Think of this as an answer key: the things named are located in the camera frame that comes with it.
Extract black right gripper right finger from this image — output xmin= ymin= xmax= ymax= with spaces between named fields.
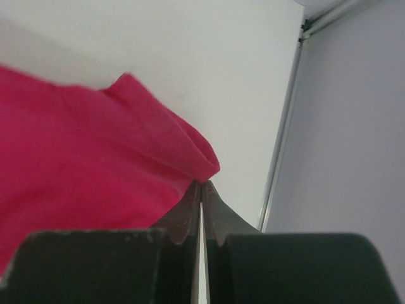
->
xmin=202 ymin=182 xmax=400 ymax=303

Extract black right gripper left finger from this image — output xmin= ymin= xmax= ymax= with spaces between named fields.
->
xmin=1 ymin=183 xmax=201 ymax=303

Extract pink t shirt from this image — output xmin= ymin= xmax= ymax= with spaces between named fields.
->
xmin=1 ymin=66 xmax=220 ymax=269

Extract aluminium frame rail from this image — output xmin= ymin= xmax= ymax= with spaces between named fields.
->
xmin=257 ymin=1 xmax=379 ymax=233

